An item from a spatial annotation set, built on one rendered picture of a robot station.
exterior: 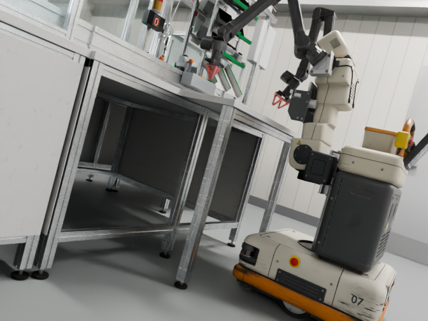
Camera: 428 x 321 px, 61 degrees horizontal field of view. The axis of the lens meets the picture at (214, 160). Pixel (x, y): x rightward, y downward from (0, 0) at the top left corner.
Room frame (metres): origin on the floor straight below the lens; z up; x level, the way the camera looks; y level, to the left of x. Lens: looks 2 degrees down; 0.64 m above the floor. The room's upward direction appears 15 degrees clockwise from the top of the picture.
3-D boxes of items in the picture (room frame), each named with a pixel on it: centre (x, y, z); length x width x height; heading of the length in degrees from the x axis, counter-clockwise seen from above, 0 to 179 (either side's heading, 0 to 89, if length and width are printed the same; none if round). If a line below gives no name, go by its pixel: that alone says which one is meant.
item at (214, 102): (2.11, 0.05, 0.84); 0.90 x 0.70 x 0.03; 149
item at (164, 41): (3.01, 0.65, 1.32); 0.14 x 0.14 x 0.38
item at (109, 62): (2.31, 0.68, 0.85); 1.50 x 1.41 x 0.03; 147
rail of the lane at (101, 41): (1.75, 0.33, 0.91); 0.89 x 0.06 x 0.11; 147
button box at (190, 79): (1.88, 0.18, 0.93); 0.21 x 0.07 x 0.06; 147
